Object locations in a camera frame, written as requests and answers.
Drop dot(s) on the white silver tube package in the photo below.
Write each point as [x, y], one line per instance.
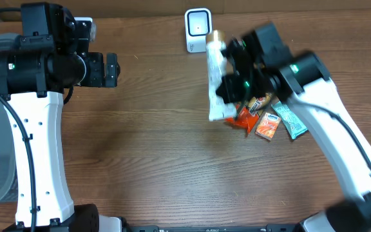
[216, 69]

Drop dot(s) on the small orange packet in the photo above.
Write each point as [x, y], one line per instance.
[268, 126]

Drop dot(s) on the white barcode scanner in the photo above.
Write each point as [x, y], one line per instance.
[198, 24]

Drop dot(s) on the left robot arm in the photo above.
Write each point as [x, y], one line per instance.
[36, 79]

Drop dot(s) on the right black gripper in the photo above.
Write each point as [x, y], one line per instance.
[232, 91]

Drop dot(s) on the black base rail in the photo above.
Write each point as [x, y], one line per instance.
[267, 228]

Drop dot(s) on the teal snack packet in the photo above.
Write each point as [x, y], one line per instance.
[293, 124]

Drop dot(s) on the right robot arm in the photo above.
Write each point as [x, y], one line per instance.
[304, 84]

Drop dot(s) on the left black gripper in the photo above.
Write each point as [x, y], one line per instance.
[96, 69]

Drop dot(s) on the long orange snack package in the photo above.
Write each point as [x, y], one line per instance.
[250, 113]

